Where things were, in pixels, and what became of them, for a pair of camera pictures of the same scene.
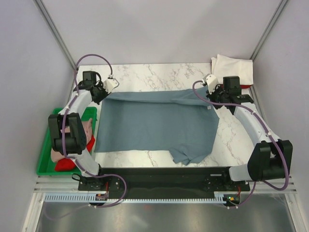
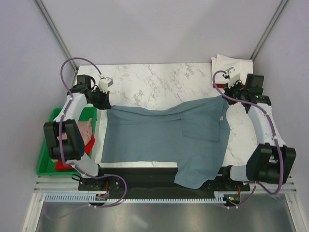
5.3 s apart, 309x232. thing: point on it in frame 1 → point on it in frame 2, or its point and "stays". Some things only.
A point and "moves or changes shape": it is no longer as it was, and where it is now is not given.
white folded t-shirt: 223,66 stays
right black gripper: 217,88 → 228,91
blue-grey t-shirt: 183,122 moves or changes shape
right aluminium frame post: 278,11 stays
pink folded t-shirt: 88,124 stays
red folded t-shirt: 65,163 stays
